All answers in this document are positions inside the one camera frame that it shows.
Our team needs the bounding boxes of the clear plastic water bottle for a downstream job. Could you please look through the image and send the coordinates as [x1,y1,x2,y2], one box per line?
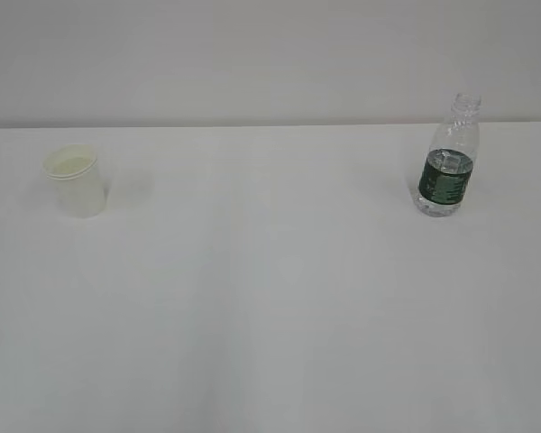
[415,93,481,217]

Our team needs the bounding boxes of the white paper cup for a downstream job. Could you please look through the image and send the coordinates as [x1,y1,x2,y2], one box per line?
[43,143,106,218]

